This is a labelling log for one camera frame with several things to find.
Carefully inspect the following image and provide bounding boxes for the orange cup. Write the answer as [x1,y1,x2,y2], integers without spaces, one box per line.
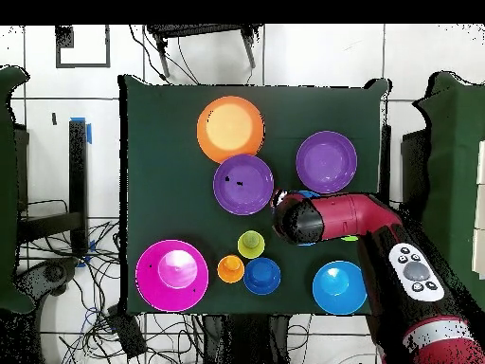
[216,254,246,284]

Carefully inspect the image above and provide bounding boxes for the grey chair base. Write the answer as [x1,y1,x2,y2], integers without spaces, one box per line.
[14,257,81,299]

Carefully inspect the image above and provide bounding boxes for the blue tape strip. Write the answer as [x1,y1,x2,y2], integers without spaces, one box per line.
[69,116,93,146]

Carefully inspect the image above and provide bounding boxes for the light blue bowl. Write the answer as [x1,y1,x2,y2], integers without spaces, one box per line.
[295,190,323,247]
[311,260,368,316]

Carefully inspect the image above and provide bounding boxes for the black square floor frame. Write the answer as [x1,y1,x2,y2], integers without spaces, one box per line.
[55,25,112,69]

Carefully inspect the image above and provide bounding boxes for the green cloth side table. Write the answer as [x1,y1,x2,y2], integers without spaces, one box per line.
[0,64,36,315]
[410,70,485,304]

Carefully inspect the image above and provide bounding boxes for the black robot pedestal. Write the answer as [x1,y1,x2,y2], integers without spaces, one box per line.
[200,313,293,364]

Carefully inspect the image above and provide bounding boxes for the large pink bowl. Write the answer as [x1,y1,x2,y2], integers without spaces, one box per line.
[135,239,210,313]

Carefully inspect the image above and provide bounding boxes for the black stand frame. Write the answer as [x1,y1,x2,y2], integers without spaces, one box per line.
[14,117,93,260]

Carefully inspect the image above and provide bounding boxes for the dark green tablecloth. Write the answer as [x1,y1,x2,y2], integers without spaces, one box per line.
[117,74,391,318]

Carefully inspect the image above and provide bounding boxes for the black power strip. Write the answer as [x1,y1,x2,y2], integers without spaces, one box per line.
[106,304,148,359]

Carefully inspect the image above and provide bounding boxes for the large orange bowl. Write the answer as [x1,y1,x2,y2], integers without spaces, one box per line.
[195,95,267,165]

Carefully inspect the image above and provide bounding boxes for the black stool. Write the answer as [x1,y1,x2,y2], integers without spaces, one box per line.
[145,24,263,80]

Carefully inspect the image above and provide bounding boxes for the small dark blue bowl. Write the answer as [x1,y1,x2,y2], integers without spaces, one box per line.
[242,256,282,296]

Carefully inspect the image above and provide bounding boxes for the purple shallow bowl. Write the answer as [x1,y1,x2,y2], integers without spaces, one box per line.
[212,153,275,216]
[295,130,358,194]

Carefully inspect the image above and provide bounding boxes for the yellow cup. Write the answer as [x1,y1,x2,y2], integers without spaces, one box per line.
[237,229,266,260]

